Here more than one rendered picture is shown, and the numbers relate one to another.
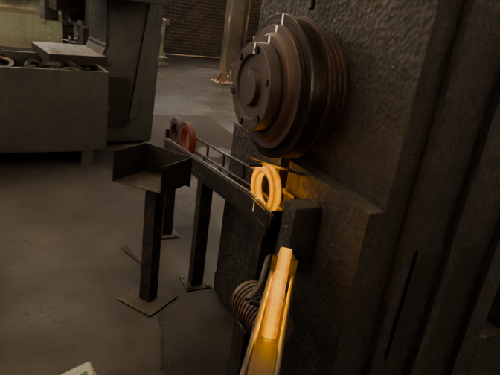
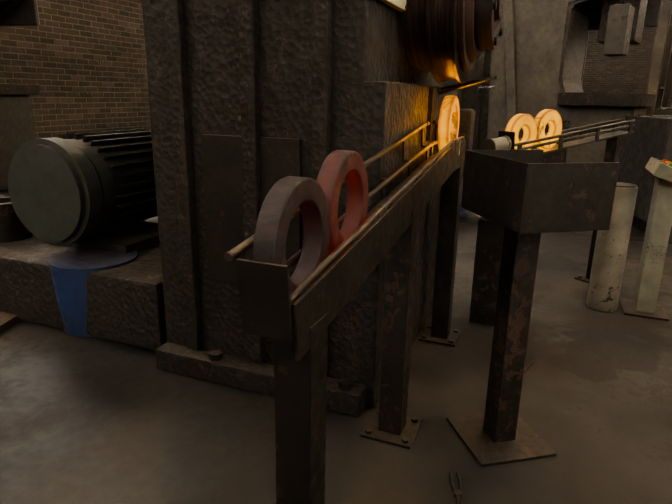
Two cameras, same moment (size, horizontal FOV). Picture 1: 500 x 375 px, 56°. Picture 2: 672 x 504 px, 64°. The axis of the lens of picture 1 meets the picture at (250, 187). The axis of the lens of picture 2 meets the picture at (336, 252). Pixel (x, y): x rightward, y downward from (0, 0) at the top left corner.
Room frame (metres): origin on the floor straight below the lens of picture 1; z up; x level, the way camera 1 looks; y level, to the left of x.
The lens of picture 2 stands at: (3.01, 1.05, 0.84)
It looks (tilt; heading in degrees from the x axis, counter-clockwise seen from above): 16 degrees down; 230
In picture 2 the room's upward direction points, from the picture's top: 1 degrees clockwise
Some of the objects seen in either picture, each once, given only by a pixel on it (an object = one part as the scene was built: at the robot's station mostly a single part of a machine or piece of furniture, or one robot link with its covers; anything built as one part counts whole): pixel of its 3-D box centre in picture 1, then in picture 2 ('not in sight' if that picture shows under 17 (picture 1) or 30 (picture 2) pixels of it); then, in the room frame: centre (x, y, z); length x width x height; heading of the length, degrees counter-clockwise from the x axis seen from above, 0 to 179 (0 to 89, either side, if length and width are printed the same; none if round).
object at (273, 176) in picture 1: (265, 188); (449, 126); (1.61, -0.06, 0.75); 0.18 x 0.03 x 0.18; 28
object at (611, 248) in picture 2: not in sight; (611, 247); (0.78, 0.15, 0.26); 0.12 x 0.12 x 0.52
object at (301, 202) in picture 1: (297, 235); (456, 143); (1.41, -0.18, 0.68); 0.11 x 0.08 x 0.24; 118
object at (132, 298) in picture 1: (149, 229); (517, 310); (1.91, 0.43, 0.36); 0.26 x 0.20 x 0.72; 63
